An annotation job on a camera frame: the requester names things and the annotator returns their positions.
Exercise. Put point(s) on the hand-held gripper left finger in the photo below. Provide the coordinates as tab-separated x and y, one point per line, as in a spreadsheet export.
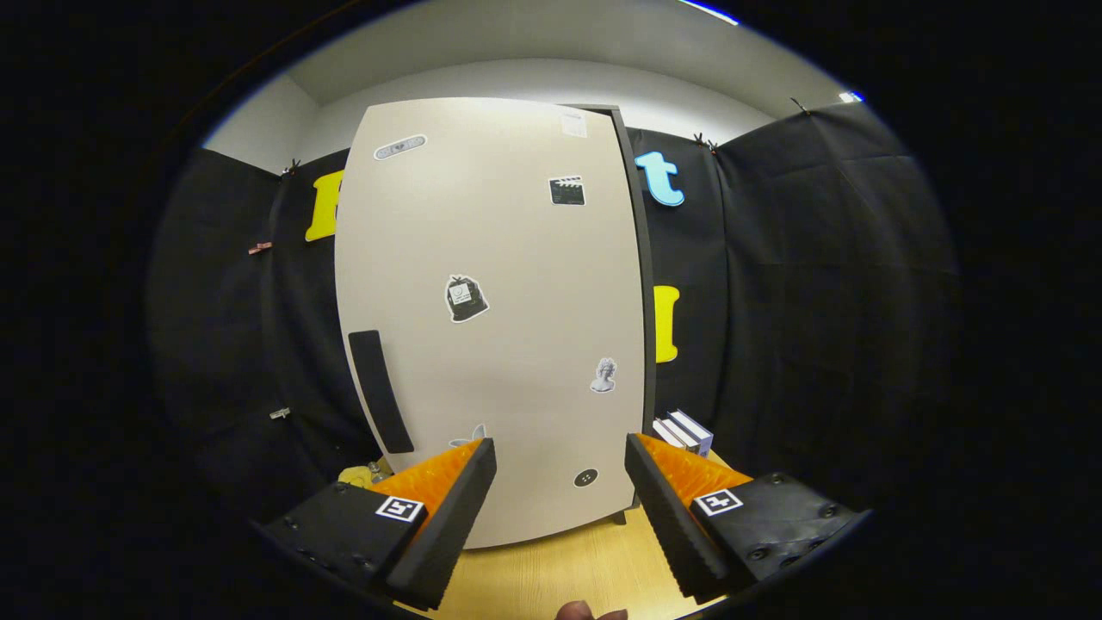
448	517

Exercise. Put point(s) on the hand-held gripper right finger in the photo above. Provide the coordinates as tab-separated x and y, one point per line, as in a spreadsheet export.
671	517

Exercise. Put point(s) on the beige shoe cabinet door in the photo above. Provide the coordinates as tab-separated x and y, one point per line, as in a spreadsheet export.
516	344

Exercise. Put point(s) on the white grey box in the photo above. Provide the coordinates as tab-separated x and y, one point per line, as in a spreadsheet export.
696	429
665	433
680	433

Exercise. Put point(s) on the yellow plush toy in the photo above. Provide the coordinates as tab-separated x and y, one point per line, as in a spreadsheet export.
355	475

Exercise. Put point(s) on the black backdrop cloth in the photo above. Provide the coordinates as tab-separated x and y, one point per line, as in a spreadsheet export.
818	301

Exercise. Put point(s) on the ceiling light strip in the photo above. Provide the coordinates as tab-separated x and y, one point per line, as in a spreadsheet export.
710	11

